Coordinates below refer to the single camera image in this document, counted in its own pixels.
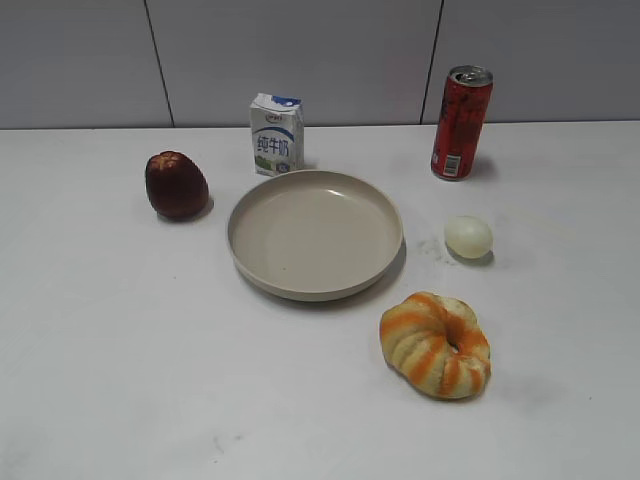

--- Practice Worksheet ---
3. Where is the dark red apple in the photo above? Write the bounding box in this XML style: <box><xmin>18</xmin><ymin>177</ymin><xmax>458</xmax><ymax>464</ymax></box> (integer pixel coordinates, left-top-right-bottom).
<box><xmin>145</xmin><ymin>151</ymin><xmax>209</xmax><ymax>219</ymax></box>

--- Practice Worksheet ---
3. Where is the white egg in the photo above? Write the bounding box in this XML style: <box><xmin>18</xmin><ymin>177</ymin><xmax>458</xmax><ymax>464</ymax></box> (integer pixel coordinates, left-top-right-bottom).
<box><xmin>444</xmin><ymin>216</ymin><xmax>493</xmax><ymax>260</ymax></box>

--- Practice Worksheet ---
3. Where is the orange striped bread ring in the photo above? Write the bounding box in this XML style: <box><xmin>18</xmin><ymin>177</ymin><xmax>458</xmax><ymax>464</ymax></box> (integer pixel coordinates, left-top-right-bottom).
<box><xmin>379</xmin><ymin>292</ymin><xmax>493</xmax><ymax>400</ymax></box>

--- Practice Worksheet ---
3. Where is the beige round plate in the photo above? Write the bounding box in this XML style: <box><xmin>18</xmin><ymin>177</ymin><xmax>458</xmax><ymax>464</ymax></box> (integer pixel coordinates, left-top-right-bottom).
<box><xmin>227</xmin><ymin>170</ymin><xmax>404</xmax><ymax>302</ymax></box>

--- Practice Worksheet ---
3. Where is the red soda can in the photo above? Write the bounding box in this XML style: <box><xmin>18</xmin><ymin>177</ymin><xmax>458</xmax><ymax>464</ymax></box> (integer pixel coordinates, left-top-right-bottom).
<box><xmin>431</xmin><ymin>65</ymin><xmax>493</xmax><ymax>181</ymax></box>

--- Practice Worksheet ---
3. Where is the white milk carton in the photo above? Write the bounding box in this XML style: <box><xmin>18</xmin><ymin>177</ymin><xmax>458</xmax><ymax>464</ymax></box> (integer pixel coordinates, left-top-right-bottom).
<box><xmin>249</xmin><ymin>93</ymin><xmax>304</xmax><ymax>176</ymax></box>

